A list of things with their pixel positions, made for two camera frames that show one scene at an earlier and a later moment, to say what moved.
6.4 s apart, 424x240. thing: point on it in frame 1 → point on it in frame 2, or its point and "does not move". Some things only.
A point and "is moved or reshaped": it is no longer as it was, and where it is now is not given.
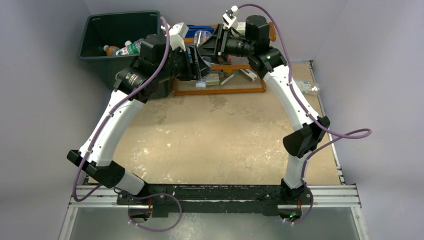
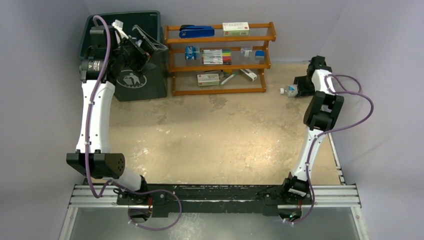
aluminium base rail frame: [201, 200] does not move
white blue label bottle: [305, 86] is moved or reshaped
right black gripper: [222, 44] → [303, 86]
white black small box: [248, 75] does not move
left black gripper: [199, 68] → [143, 54]
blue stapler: [192, 29] does not move
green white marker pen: [234, 74] does not move
